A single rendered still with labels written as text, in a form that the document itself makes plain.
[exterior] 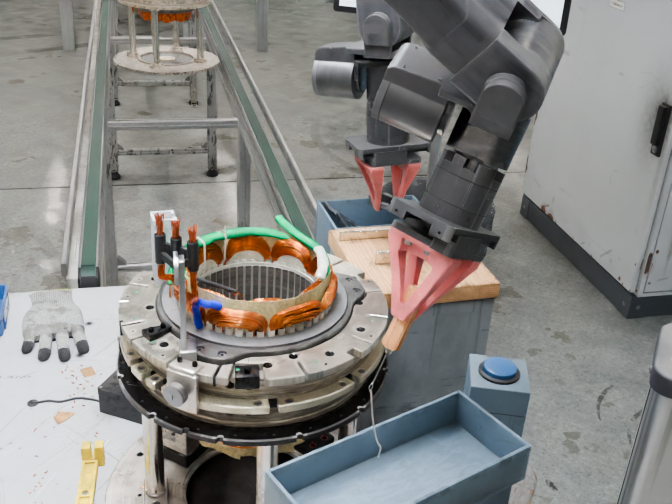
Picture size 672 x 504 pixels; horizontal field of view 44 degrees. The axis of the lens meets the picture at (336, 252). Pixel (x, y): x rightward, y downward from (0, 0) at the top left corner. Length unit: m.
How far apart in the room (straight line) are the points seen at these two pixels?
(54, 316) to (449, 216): 0.99
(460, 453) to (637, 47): 2.51
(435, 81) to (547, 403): 2.18
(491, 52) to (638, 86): 2.63
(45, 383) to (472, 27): 1.00
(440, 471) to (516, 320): 2.34
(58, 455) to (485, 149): 0.82
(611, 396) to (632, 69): 1.20
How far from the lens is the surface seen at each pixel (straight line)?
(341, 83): 1.10
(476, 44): 0.64
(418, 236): 0.71
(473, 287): 1.14
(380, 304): 1.01
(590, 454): 2.64
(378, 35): 1.05
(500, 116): 0.65
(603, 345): 3.17
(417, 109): 0.70
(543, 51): 0.66
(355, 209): 1.37
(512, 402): 1.01
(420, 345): 1.17
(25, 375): 1.46
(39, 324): 1.55
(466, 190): 0.70
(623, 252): 3.34
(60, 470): 1.27
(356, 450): 0.87
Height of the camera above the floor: 1.61
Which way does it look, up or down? 27 degrees down
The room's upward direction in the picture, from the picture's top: 4 degrees clockwise
